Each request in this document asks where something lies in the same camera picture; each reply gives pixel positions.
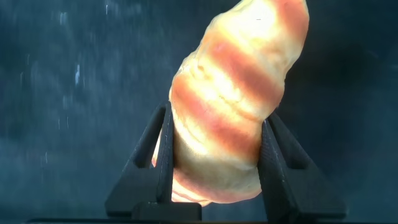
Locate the black table cloth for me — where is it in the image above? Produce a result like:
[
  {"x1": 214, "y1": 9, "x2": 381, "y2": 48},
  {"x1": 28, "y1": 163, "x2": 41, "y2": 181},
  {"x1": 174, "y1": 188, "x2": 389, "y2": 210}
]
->
[{"x1": 0, "y1": 0, "x2": 398, "y2": 224}]

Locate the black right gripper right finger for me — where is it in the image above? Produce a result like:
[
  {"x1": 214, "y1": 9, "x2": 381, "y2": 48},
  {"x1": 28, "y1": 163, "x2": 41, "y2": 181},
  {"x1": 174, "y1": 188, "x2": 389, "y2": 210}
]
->
[{"x1": 257, "y1": 111, "x2": 348, "y2": 222}]

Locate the croissant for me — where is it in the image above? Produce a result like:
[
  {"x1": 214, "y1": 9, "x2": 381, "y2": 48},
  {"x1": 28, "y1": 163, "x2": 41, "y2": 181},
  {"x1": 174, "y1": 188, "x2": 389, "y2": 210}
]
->
[{"x1": 151, "y1": 0, "x2": 310, "y2": 207}]

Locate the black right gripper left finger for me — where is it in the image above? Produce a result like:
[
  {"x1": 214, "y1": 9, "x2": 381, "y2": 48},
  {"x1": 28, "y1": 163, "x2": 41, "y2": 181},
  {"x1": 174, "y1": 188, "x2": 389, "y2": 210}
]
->
[{"x1": 104, "y1": 101, "x2": 175, "y2": 218}]

